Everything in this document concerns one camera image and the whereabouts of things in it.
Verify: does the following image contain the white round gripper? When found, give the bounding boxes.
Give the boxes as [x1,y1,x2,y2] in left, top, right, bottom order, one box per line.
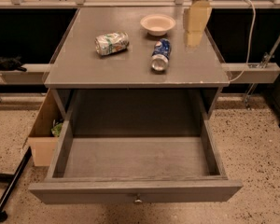
[183,0,212,48]

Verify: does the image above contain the metal drawer knob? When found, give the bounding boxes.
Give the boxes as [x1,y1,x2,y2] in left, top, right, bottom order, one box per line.
[133,194,143,204]

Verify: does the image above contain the crushed green 7up can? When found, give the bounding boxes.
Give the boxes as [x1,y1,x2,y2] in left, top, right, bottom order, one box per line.
[95,32,129,56]

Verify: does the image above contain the cardboard box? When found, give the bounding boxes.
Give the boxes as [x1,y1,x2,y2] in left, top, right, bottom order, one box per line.
[27,91,62,167]

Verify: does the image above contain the black object on ledge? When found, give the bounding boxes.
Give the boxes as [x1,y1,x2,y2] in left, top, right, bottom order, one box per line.
[0,56,27,72]

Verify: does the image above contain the open grey top drawer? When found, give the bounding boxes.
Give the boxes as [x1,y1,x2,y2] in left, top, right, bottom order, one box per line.
[28,89,244,205]

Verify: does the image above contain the green snack bag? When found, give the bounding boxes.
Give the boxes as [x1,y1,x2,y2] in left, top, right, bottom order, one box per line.
[51,119,63,137]

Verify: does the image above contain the black stand leg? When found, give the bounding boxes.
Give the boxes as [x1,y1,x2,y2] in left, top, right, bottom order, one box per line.
[0,148,32,223]

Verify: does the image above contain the blue pepsi can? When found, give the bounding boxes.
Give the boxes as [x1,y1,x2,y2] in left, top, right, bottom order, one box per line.
[151,38,171,72]

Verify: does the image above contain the grey wooden cabinet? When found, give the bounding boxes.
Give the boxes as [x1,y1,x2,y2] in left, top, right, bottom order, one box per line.
[45,7,229,125]

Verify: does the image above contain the white cable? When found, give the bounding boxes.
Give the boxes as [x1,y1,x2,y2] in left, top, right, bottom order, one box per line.
[227,0,257,84]

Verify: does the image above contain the white bowl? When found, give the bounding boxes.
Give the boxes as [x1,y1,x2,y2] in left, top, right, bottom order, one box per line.
[140,14,175,36]

